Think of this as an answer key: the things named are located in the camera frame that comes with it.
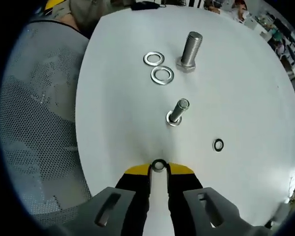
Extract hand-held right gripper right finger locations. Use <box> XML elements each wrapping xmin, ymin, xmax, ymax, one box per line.
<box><xmin>166</xmin><ymin>161</ymin><xmax>268</xmax><ymax>236</ymax></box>

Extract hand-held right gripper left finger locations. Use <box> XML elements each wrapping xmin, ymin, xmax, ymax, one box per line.
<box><xmin>61</xmin><ymin>162</ymin><xmax>153</xmax><ymax>236</ymax></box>

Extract small steel washer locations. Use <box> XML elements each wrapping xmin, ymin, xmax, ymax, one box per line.
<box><xmin>165</xmin><ymin>111</ymin><xmax>183</xmax><ymax>127</ymax></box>
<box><xmin>151</xmin><ymin>158</ymin><xmax>167</xmax><ymax>173</ymax></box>
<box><xmin>212</xmin><ymin>138</ymin><xmax>225</xmax><ymax>153</ymax></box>

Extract small steel threaded stud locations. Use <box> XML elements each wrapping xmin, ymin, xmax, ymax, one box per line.
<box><xmin>167</xmin><ymin>98</ymin><xmax>190</xmax><ymax>125</ymax></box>

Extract large steel washer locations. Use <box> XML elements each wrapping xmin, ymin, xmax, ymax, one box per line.
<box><xmin>150</xmin><ymin>65</ymin><xmax>175</xmax><ymax>86</ymax></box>
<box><xmin>143</xmin><ymin>51</ymin><xmax>166</xmax><ymax>67</ymax></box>

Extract large steel threaded stud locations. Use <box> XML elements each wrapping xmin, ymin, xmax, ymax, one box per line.
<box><xmin>176</xmin><ymin>31</ymin><xmax>204</xmax><ymax>74</ymax></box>

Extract dark cloth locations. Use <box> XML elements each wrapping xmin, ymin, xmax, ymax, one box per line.
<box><xmin>131</xmin><ymin>1</ymin><xmax>161</xmax><ymax>11</ymax></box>

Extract white mesh office chair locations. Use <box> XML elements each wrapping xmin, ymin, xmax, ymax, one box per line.
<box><xmin>0</xmin><ymin>21</ymin><xmax>95</xmax><ymax>222</ymax></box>

